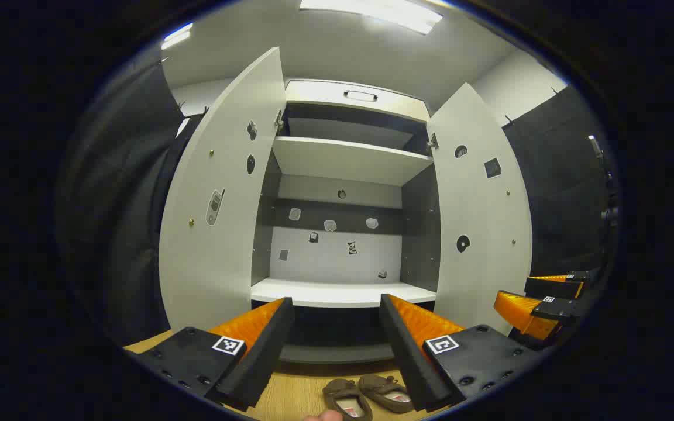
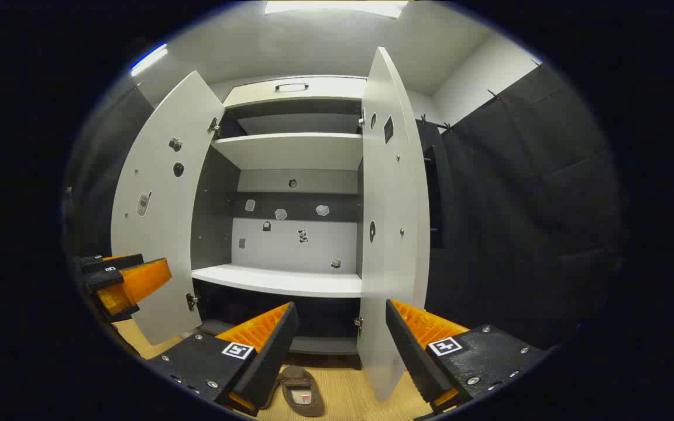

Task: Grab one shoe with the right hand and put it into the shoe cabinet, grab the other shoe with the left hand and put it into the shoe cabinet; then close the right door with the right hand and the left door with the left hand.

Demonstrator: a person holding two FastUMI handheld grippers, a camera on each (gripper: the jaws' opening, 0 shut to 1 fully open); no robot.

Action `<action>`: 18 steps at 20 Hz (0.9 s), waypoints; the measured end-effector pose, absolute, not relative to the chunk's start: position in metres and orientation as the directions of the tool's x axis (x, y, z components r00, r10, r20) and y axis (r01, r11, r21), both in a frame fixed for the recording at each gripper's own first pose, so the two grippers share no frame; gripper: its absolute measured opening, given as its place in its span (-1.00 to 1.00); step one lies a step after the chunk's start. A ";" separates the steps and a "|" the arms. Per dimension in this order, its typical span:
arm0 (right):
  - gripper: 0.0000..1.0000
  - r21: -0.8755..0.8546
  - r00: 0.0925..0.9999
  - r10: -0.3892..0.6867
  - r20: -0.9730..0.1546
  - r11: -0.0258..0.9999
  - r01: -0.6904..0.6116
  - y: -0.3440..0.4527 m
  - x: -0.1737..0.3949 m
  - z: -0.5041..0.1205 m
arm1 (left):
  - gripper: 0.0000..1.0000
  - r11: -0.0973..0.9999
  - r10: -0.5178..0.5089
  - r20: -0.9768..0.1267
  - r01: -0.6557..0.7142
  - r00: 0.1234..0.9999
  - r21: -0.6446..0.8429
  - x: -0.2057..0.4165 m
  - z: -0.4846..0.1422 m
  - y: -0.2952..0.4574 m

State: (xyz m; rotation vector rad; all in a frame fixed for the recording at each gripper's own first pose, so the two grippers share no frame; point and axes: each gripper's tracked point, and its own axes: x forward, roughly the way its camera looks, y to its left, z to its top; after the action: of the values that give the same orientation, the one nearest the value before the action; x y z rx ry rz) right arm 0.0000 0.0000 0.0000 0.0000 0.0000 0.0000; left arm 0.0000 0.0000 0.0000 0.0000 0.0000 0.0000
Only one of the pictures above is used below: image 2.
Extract white cabinet door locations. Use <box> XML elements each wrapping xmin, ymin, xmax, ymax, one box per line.
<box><xmin>356</xmin><ymin>47</ymin><xmax>431</xmax><ymax>403</ymax></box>
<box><xmin>111</xmin><ymin>70</ymin><xmax>225</xmax><ymax>347</ymax></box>

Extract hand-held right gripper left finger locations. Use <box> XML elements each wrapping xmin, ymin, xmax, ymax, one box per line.
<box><xmin>145</xmin><ymin>301</ymin><xmax>300</xmax><ymax>417</ymax></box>

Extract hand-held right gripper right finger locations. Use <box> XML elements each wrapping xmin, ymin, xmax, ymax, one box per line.
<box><xmin>385</xmin><ymin>299</ymin><xmax>549</xmax><ymax>419</ymax></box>

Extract white grey shoe cabinet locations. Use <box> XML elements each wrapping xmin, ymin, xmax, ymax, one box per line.
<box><xmin>190</xmin><ymin>75</ymin><xmax>368</xmax><ymax>356</ymax></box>

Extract narrow ceiling light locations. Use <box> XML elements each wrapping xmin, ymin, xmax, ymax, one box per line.
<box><xmin>130</xmin><ymin>43</ymin><xmax>169</xmax><ymax>77</ymax></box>

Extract brown fuzzy shoe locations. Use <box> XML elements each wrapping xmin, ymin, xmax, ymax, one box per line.
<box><xmin>277</xmin><ymin>365</ymin><xmax>326</xmax><ymax>417</ymax></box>

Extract black backdrop cloth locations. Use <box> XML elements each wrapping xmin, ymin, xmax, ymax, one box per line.
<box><xmin>63</xmin><ymin>61</ymin><xmax>630</xmax><ymax>351</ymax></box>

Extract large ceiling light panel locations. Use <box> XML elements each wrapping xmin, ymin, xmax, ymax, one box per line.
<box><xmin>264</xmin><ymin>0</ymin><xmax>409</xmax><ymax>19</ymax></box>

